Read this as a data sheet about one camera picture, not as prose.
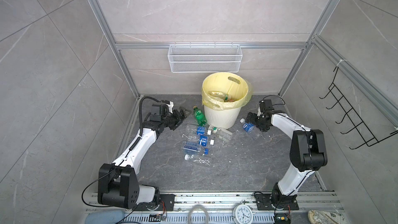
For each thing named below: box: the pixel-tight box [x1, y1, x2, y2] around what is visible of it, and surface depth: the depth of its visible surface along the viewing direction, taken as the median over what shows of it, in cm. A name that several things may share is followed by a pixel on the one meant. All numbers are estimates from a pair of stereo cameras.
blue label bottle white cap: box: [185, 123, 212, 136], surface depth 97 cm
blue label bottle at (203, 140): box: [197, 135, 215, 147], surface depth 91 cm
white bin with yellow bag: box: [201, 72, 253, 130], surface depth 94 cm
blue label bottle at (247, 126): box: [239, 118, 257, 133], surface depth 97 cm
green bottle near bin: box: [192, 105, 208, 127], surface depth 105 cm
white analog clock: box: [232, 203, 254, 224], surface depth 69 cm
